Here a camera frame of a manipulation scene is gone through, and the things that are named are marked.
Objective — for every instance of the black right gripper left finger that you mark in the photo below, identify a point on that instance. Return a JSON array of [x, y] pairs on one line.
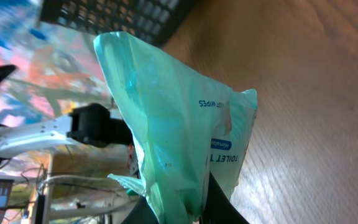
[[141, 214]]

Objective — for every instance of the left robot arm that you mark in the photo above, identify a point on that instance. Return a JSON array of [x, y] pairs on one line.
[[90, 125]]

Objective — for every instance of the grey plastic mesh basket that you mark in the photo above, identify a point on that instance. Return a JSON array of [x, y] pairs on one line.
[[153, 21]]

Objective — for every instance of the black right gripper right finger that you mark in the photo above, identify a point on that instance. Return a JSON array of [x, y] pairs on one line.
[[218, 209]]

